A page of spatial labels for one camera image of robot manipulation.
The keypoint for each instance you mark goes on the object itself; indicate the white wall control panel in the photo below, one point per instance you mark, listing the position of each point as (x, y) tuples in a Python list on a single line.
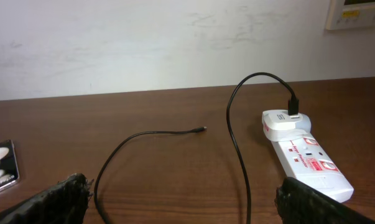
[(350, 14)]

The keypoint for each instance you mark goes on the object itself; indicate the black smartphone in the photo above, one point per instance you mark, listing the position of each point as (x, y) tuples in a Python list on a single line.
[(9, 170)]

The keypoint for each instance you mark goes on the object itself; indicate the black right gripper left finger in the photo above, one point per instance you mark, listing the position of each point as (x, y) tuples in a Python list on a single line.
[(63, 203)]

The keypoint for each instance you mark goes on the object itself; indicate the white USB charger plug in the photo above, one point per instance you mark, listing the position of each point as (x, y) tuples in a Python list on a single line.
[(279, 126)]

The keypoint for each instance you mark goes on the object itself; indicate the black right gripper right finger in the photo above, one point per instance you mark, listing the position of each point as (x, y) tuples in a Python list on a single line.
[(297, 202)]

